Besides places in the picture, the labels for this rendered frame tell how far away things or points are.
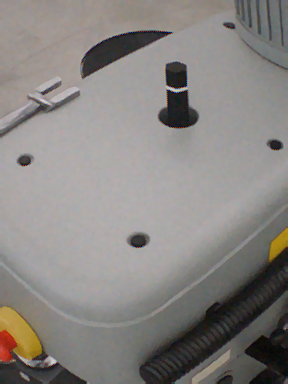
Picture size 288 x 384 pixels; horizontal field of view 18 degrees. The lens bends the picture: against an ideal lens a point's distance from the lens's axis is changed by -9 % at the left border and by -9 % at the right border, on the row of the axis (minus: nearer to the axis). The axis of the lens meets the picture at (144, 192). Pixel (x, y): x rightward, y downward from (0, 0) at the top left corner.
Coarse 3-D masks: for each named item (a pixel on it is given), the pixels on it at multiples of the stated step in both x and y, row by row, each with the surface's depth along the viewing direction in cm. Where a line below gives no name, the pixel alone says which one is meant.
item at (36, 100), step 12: (48, 84) 92; (60, 84) 93; (36, 96) 90; (60, 96) 90; (72, 96) 90; (24, 108) 89; (36, 108) 89; (48, 108) 89; (0, 120) 88; (12, 120) 88; (0, 132) 87
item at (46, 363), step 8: (16, 360) 162; (24, 360) 160; (32, 360) 160; (40, 360) 160; (48, 360) 160; (16, 368) 161; (24, 368) 160; (32, 368) 160; (40, 368) 159; (48, 368) 160; (56, 368) 160; (64, 368) 161; (0, 376) 171; (8, 376) 167; (16, 376) 164; (24, 376) 161; (32, 376) 159; (40, 376) 159; (48, 376) 159; (56, 376) 159; (64, 376) 162; (72, 376) 165
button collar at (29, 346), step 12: (0, 312) 84; (12, 312) 83; (0, 324) 84; (12, 324) 82; (24, 324) 83; (12, 336) 83; (24, 336) 82; (36, 336) 83; (24, 348) 83; (36, 348) 83
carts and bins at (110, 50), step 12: (120, 36) 336; (132, 36) 337; (144, 36) 338; (156, 36) 338; (96, 48) 331; (108, 48) 336; (120, 48) 339; (132, 48) 341; (84, 60) 324; (96, 60) 334; (108, 60) 339; (84, 72) 326
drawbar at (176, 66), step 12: (168, 72) 84; (180, 72) 83; (168, 84) 85; (180, 84) 84; (168, 96) 86; (180, 96) 85; (168, 108) 87; (180, 108) 86; (168, 120) 88; (180, 120) 87
